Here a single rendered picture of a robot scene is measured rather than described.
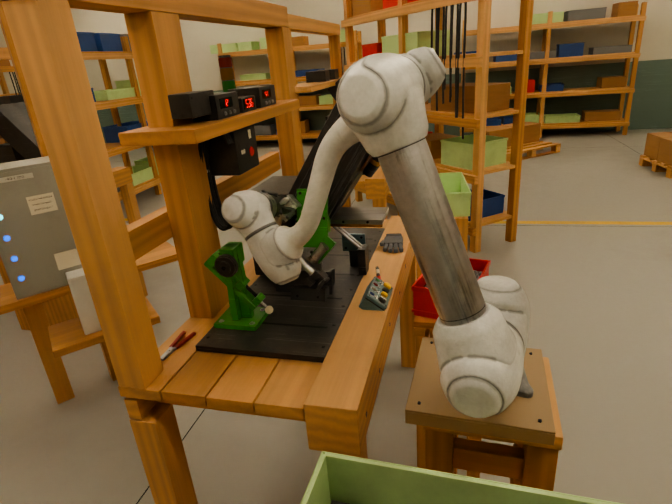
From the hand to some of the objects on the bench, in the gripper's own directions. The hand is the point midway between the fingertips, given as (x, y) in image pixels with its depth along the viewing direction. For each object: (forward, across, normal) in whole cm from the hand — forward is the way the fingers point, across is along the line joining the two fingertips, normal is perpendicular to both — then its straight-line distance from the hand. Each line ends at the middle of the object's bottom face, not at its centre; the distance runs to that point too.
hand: (288, 204), depth 165 cm
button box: (+5, -48, +3) cm, 48 cm away
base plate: (+22, -22, +20) cm, 38 cm away
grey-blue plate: (+31, -30, +6) cm, 44 cm away
